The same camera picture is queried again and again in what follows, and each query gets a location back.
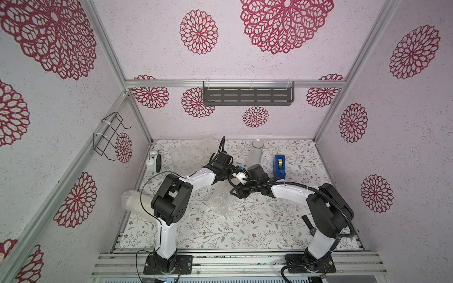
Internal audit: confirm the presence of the clear glass vase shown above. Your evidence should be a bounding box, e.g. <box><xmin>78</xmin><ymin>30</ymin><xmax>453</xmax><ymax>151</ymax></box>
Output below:
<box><xmin>246</xmin><ymin>139</ymin><xmax>264</xmax><ymax>168</ymax></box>

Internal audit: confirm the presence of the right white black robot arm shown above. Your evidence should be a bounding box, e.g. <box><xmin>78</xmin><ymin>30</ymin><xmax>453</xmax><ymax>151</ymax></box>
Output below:
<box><xmin>228</xmin><ymin>165</ymin><xmax>356</xmax><ymax>261</ymax></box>

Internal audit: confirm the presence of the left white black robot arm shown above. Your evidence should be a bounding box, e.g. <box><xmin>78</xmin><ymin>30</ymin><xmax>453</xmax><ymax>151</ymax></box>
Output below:
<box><xmin>151</xmin><ymin>151</ymin><xmax>234</xmax><ymax>261</ymax></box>

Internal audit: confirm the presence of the blue tape dispenser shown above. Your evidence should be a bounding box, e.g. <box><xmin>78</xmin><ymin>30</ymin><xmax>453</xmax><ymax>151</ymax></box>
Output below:
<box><xmin>273</xmin><ymin>154</ymin><xmax>286</xmax><ymax>179</ymax></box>

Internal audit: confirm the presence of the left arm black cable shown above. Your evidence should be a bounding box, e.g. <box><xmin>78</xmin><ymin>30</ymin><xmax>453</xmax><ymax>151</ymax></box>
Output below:
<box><xmin>139</xmin><ymin>136</ymin><xmax>226</xmax><ymax>222</ymax></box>

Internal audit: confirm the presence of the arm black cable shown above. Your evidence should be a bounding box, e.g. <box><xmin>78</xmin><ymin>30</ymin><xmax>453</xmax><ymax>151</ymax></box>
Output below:
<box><xmin>227</xmin><ymin>169</ymin><xmax>356</xmax><ymax>283</ymax></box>
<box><xmin>139</xmin><ymin>136</ymin><xmax>226</xmax><ymax>222</ymax></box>

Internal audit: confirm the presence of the grey slotted wall shelf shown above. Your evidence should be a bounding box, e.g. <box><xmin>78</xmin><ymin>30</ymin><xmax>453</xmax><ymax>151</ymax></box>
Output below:
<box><xmin>202</xmin><ymin>81</ymin><xmax>295</xmax><ymax>106</ymax></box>

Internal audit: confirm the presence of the black handled brush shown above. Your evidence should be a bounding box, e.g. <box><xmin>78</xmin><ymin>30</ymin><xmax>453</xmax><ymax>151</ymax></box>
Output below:
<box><xmin>302</xmin><ymin>215</ymin><xmax>317</xmax><ymax>236</ymax></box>

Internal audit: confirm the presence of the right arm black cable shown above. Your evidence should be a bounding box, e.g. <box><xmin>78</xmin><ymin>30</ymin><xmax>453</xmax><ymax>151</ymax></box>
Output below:
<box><xmin>227</xmin><ymin>169</ymin><xmax>356</xmax><ymax>283</ymax></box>

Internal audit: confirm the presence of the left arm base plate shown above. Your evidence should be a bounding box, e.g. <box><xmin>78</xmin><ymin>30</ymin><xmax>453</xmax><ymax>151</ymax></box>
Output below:
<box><xmin>143</xmin><ymin>254</ymin><xmax>193</xmax><ymax>275</ymax></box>

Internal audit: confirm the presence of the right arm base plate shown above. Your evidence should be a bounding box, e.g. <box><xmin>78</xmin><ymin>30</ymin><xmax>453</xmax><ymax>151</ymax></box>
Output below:
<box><xmin>284</xmin><ymin>249</ymin><xmax>336</xmax><ymax>274</ymax></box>

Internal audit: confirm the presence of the black wire wall basket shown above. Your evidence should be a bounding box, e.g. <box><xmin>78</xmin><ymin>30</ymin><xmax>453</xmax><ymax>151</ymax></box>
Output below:
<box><xmin>92</xmin><ymin>112</ymin><xmax>133</xmax><ymax>164</ymax></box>

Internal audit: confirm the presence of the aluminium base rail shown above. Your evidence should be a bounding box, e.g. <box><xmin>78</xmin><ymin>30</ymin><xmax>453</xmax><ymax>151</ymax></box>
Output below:
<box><xmin>89</xmin><ymin>250</ymin><xmax>388</xmax><ymax>279</ymax></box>

